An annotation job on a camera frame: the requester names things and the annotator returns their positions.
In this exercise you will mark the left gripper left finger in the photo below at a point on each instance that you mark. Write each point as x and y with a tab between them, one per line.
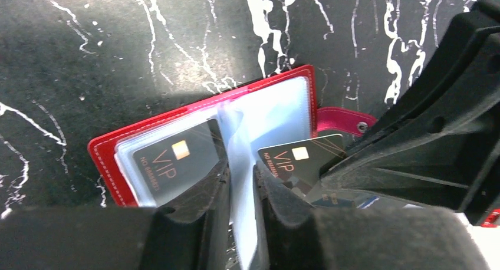
190	232

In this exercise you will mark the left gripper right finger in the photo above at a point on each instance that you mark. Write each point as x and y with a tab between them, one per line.
292	234

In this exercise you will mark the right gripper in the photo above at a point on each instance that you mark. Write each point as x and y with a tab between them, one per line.
439	145

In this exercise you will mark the black VIP card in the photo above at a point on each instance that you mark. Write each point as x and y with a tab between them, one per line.
300	164
169	166

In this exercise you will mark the red card holder wallet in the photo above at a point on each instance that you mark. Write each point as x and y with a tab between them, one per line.
275	120

